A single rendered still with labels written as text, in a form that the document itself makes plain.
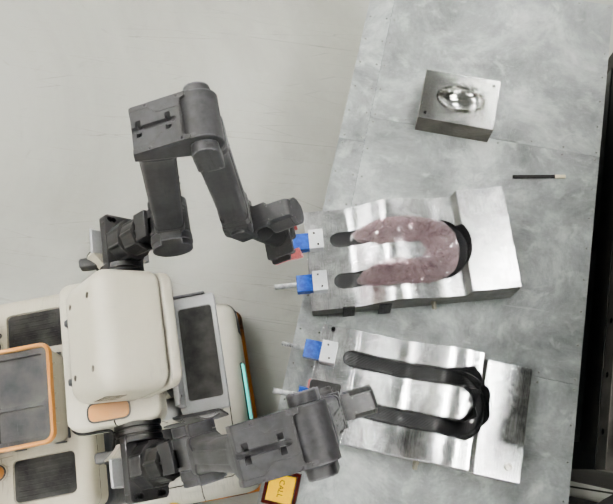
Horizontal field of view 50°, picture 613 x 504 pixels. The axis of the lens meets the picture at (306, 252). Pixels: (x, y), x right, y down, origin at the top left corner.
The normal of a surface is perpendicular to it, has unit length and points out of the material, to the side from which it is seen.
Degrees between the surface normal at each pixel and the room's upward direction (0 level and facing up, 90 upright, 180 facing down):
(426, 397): 28
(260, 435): 7
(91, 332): 48
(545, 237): 0
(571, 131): 0
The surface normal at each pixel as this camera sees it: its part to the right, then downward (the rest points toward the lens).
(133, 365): 0.64, -0.35
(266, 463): -0.02, -0.15
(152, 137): -0.25, -0.26
